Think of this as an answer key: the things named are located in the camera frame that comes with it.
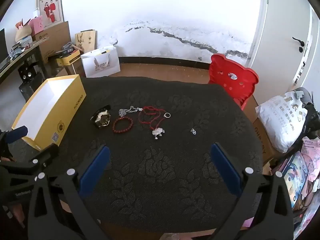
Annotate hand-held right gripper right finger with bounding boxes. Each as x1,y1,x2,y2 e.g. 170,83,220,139
210,142,294,240

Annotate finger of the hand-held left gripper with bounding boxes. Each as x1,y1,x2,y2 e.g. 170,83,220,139
15,143,60,178
0,126,28,160

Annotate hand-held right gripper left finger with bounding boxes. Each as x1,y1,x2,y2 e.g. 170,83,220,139
27,145,112,240

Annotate red bead bracelet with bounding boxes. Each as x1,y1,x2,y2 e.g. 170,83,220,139
112,116,134,135

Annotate black and gold wristwatch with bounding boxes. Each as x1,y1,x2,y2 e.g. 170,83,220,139
90,104,112,129

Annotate yellow cardboard box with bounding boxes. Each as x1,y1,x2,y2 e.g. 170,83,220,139
12,74,87,152

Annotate silver chain necklace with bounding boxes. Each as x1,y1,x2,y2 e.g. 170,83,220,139
118,106,143,117

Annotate red cord silver lock necklace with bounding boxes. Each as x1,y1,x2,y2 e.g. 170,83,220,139
138,106,166,141

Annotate person's left hand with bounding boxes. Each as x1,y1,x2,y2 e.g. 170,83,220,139
11,203,26,228

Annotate black speaker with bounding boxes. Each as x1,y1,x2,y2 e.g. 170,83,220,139
18,64,38,83

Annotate black floral tablecloth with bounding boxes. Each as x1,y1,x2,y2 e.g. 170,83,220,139
5,76,263,233

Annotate colourful picture book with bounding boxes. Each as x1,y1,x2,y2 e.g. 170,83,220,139
282,151,309,208

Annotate white printed plastic sack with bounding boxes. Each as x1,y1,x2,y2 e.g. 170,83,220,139
255,94,309,153

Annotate black desk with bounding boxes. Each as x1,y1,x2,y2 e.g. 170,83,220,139
0,45,42,80

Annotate pink printed packets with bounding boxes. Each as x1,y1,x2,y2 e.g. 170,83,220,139
300,137,320,183

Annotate small brown cardboard box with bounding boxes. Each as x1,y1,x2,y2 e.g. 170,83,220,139
72,57,87,78

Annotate red bear-shaped plastic chair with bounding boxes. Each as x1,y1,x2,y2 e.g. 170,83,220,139
208,54,259,110

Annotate flat yellow box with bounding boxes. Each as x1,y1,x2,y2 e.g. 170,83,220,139
56,49,82,67

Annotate beige woven bag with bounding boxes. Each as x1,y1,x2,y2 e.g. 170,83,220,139
15,21,33,43

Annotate white paper shopping bag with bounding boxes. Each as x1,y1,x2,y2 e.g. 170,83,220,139
80,45,121,78

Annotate large brown cardboard box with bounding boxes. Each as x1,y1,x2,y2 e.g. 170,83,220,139
32,21,72,64

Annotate grey and black clothing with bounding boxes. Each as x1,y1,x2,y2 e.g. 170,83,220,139
295,87,320,138

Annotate pink gift bag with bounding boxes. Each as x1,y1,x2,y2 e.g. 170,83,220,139
27,15,43,37

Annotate kraft paper bag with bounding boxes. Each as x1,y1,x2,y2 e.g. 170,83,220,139
75,29,97,53

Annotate framed family photo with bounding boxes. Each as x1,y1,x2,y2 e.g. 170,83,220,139
36,0,63,28

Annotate white door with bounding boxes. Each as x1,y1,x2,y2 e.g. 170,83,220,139
247,0,320,95

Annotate black door handle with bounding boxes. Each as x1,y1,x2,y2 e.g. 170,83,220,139
292,37,305,53

